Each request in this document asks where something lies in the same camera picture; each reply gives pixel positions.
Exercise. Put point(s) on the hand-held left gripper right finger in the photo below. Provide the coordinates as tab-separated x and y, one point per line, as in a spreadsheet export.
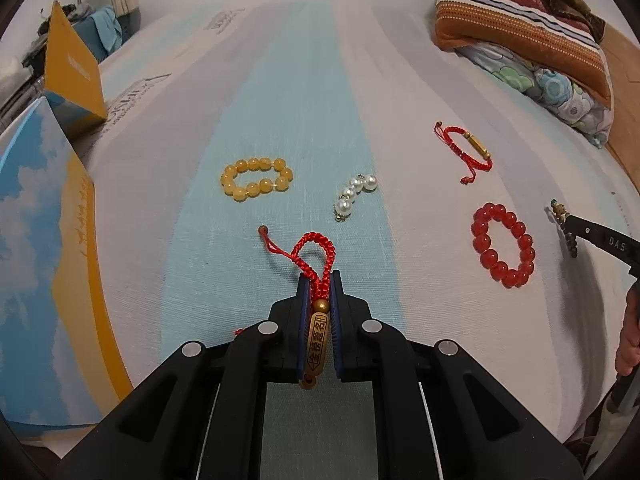
337	330

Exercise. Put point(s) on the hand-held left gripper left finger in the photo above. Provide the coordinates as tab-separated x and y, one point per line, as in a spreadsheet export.
302	320

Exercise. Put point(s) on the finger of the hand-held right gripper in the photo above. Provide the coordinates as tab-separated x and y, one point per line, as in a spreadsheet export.
607	242

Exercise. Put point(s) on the blue and yellow cardboard box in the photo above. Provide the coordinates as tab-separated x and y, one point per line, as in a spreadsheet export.
35	260

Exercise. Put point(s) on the person's right hand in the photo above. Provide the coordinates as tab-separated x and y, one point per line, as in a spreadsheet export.
629	340

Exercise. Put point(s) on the floral blanket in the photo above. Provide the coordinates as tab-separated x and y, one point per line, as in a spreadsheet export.
555	87

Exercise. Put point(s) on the striped pillow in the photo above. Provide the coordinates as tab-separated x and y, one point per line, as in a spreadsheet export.
520	25

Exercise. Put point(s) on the light blue cloth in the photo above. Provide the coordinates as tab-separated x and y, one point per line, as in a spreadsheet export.
107	27

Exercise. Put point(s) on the teal suitcase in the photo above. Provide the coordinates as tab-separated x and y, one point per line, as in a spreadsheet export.
85	35

